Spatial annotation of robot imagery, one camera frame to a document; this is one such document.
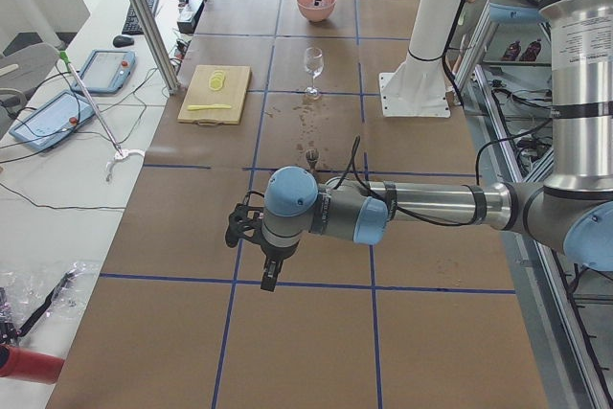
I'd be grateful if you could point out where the near blue teach pendant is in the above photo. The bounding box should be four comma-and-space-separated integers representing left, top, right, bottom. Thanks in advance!
9, 90, 94, 152

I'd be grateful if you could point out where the yellow plastic knife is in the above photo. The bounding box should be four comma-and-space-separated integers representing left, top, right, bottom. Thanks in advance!
187, 103, 233, 111

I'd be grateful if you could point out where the black keyboard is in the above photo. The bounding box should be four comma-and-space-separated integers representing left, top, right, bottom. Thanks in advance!
121, 0, 162, 36

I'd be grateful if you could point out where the blue teach pendant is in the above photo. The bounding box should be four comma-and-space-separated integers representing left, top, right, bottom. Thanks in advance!
9, 90, 94, 152
79, 49, 136, 96

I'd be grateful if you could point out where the clear wine glass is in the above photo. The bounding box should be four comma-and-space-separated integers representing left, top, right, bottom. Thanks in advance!
303, 47, 324, 100

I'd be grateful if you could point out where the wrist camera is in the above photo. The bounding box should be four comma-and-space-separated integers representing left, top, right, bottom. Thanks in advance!
225, 203, 264, 248

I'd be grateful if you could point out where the long metal grabber stick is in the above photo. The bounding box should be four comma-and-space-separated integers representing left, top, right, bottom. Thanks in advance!
58, 51, 145, 182

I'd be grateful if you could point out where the bamboo cutting board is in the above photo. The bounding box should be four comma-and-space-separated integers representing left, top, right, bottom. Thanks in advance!
177, 65, 251, 125

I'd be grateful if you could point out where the far blue teach pendant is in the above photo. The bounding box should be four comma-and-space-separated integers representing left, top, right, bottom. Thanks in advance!
79, 49, 136, 96

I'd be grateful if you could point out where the black computer mouse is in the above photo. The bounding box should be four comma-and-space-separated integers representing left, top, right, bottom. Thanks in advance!
112, 34, 134, 48

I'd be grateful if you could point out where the pink bowl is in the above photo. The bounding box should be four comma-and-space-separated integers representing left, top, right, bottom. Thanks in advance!
296, 0, 336, 22

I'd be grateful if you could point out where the aluminium frame post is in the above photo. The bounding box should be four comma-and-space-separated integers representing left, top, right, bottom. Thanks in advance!
129, 0, 180, 95

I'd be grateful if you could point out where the clear plastic bag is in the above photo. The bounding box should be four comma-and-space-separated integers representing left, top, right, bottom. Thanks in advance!
1, 260, 102, 346

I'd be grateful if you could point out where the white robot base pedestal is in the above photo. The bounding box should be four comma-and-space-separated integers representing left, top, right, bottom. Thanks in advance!
379, 0, 455, 118

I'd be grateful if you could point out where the person standing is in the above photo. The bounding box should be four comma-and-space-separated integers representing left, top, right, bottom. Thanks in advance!
447, 0, 487, 68

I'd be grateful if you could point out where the red bottle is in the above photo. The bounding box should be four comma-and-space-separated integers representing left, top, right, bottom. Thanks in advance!
1, 344, 64, 384

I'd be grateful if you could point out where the steel double jigger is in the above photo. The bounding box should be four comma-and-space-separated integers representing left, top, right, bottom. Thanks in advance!
305, 148, 319, 175

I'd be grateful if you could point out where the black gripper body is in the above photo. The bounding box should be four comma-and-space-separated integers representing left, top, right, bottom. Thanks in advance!
261, 238, 300, 261

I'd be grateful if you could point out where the pile of clear ice cubes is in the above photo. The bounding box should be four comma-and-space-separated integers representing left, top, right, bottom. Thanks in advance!
306, 0, 329, 10

